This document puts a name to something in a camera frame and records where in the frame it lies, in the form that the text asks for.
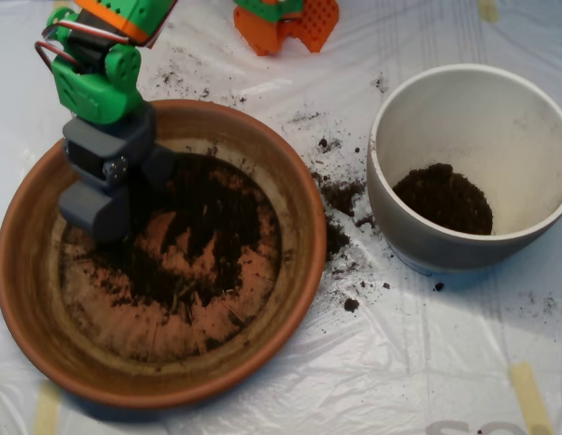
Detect dark soil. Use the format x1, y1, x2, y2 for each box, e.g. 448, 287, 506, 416
74, 153, 268, 325
392, 162, 494, 236

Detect spilled soil pile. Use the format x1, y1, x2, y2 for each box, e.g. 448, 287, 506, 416
310, 169, 377, 264

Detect terracotta saucer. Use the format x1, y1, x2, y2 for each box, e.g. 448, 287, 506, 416
0, 99, 328, 411

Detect white ceramic pot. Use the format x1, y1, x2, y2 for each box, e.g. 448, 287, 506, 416
365, 63, 562, 276

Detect clear plastic sheet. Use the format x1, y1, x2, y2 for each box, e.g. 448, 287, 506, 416
0, 0, 562, 435

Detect red and white servo cable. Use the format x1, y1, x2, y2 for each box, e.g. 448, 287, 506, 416
34, 0, 180, 76

